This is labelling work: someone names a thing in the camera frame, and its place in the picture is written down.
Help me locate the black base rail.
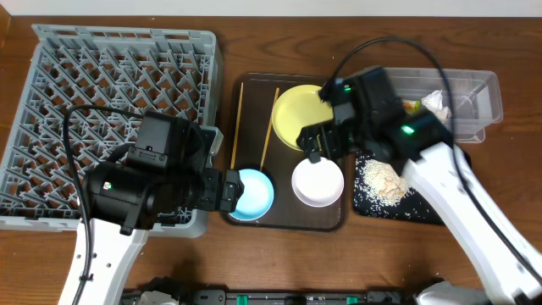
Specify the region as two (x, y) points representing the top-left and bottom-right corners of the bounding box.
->
(120, 277), (492, 305)

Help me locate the grey plastic dish rack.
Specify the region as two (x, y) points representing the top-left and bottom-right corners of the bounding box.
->
(1, 25), (224, 232)

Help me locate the clear plastic bin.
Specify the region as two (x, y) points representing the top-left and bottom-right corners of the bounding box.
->
(386, 68), (503, 143)

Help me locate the light blue bowl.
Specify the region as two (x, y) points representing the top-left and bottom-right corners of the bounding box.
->
(230, 169), (274, 221)

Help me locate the spilled rice pile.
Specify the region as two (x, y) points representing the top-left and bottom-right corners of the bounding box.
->
(353, 154), (424, 219)

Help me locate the white bowl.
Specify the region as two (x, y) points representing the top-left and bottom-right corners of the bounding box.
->
(291, 158), (345, 208)

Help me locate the yellow round plate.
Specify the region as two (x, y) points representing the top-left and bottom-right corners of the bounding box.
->
(271, 85), (333, 151)

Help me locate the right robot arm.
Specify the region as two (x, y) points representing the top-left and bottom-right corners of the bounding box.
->
(296, 67), (541, 304)

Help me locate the wooden chopstick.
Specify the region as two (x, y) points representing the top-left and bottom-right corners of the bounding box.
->
(230, 82), (244, 169)
(259, 87), (279, 171)

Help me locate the dark brown serving tray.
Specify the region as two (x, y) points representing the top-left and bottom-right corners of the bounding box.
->
(226, 73), (348, 232)

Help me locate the black waste tray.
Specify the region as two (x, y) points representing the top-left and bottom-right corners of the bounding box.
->
(351, 146), (472, 225)

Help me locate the white tissue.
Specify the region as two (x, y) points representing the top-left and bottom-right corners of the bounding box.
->
(421, 90), (451, 121)

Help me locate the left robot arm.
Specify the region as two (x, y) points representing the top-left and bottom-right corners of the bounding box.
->
(59, 112), (244, 304)

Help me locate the green snack wrapper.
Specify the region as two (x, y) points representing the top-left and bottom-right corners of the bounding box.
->
(401, 99), (422, 114)

